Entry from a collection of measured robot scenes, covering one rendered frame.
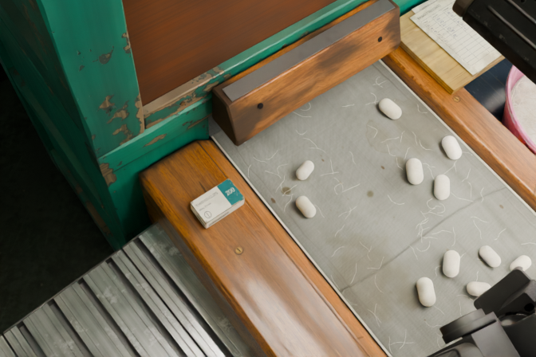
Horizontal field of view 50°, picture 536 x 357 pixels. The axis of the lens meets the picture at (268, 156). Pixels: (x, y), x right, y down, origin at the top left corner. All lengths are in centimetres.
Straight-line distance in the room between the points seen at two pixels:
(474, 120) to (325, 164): 23
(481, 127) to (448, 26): 18
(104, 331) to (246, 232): 23
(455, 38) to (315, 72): 27
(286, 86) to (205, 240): 22
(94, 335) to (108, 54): 39
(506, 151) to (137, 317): 56
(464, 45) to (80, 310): 68
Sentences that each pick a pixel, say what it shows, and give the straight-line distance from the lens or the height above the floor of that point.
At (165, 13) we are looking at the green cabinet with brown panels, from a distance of 60.
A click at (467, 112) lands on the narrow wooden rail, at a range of 89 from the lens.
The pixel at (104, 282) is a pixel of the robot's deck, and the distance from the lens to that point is 82.
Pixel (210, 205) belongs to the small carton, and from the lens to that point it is 72.
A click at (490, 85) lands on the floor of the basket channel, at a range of 106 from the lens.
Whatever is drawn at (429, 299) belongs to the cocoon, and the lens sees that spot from 75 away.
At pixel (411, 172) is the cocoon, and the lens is 82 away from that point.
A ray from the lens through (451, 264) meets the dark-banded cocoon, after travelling 78.
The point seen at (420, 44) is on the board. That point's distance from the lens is 93.
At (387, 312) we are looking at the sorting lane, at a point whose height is 74.
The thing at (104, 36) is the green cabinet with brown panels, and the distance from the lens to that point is 55.
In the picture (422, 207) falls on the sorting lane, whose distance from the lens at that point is 82.
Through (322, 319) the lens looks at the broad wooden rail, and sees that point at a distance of 71.
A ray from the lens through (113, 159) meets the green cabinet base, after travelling 72.
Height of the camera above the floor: 144
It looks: 61 degrees down
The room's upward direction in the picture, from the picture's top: 10 degrees clockwise
